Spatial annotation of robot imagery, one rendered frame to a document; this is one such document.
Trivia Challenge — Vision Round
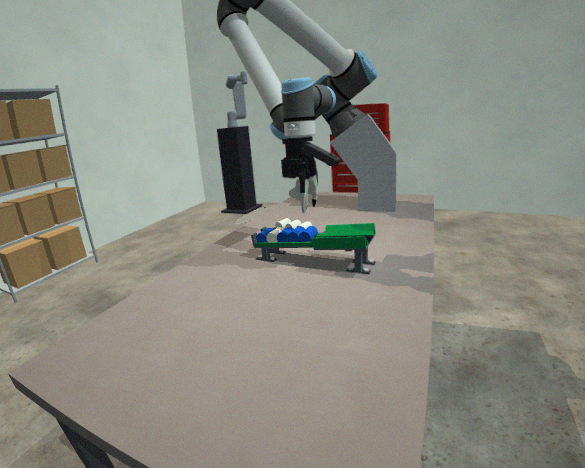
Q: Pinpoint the blue plastic bar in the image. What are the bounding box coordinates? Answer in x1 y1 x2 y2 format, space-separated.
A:
256 228 273 243
288 226 305 242
299 226 318 242
277 227 294 242

